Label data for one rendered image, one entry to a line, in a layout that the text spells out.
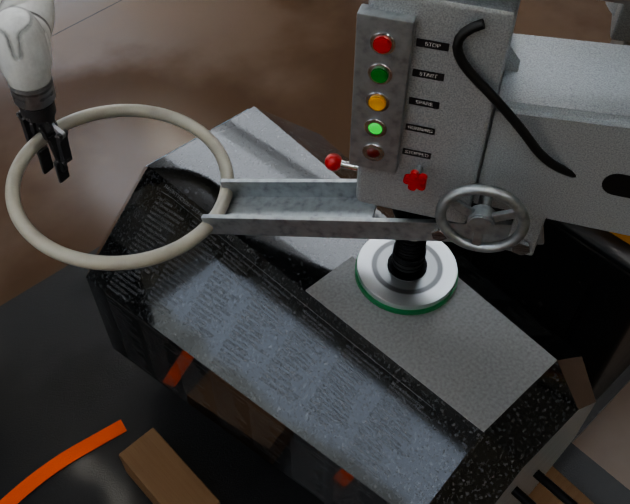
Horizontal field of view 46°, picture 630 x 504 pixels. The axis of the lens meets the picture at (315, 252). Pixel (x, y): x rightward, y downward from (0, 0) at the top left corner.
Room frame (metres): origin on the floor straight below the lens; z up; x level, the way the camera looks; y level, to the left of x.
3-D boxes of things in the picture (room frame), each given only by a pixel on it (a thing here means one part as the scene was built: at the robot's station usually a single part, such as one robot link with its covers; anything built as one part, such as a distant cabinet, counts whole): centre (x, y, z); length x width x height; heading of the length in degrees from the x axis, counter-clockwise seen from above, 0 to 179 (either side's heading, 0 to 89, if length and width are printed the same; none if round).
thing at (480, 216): (0.84, -0.28, 1.20); 0.15 x 0.10 x 0.15; 74
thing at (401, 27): (0.90, -0.10, 1.37); 0.08 x 0.03 x 0.28; 74
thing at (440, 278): (0.99, -0.20, 0.84); 0.21 x 0.21 x 0.01
